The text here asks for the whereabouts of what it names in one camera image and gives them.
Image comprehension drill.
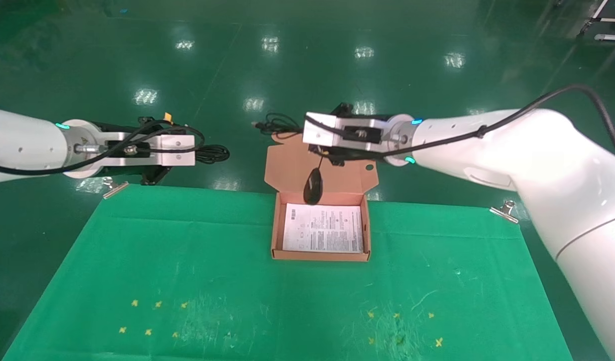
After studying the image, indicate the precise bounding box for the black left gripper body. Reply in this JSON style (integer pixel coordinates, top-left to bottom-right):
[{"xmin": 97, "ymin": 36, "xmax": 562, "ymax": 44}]
[{"xmin": 93, "ymin": 121, "xmax": 140, "ymax": 134}]

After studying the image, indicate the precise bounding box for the metal binder clip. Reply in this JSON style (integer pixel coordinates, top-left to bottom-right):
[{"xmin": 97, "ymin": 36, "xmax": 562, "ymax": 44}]
[
  {"xmin": 102, "ymin": 175, "xmax": 130, "ymax": 200},
  {"xmin": 489, "ymin": 200, "xmax": 519, "ymax": 224}
]

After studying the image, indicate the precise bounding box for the green table mat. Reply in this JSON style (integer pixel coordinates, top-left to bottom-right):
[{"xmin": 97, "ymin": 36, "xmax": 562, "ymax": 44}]
[{"xmin": 2, "ymin": 184, "xmax": 573, "ymax": 361}]

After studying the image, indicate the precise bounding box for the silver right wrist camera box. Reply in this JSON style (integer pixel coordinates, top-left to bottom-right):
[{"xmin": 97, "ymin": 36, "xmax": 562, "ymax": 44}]
[{"xmin": 303, "ymin": 112, "xmax": 391, "ymax": 152}]

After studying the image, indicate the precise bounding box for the white metal frame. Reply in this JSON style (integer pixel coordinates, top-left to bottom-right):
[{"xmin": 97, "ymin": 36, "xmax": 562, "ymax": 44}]
[{"xmin": 580, "ymin": 0, "xmax": 615, "ymax": 43}]

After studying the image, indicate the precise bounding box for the open brown cardboard box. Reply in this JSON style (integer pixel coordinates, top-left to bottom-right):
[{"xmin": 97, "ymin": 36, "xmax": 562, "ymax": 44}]
[{"xmin": 265, "ymin": 131, "xmax": 378, "ymax": 262}]

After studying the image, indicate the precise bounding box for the white printed instruction sheet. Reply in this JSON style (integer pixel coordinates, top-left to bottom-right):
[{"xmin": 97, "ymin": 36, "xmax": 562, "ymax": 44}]
[{"xmin": 282, "ymin": 203, "xmax": 364, "ymax": 254}]

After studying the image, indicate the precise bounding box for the black wired computer mouse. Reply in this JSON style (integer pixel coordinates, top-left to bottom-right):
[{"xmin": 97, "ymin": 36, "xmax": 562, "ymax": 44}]
[{"xmin": 251, "ymin": 112, "xmax": 326, "ymax": 206}]

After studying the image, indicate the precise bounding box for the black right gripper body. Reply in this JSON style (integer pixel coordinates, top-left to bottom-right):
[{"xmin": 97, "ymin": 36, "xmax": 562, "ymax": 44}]
[{"xmin": 347, "ymin": 151, "xmax": 388, "ymax": 162}]

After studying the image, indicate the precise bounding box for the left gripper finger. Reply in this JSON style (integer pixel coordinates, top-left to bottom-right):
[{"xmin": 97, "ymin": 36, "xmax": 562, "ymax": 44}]
[
  {"xmin": 139, "ymin": 167, "xmax": 171, "ymax": 186},
  {"xmin": 137, "ymin": 116, "xmax": 187, "ymax": 136}
]

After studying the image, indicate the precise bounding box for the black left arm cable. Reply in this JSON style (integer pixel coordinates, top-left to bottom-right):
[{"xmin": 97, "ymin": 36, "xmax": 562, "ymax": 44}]
[{"xmin": 0, "ymin": 119, "xmax": 206, "ymax": 176}]

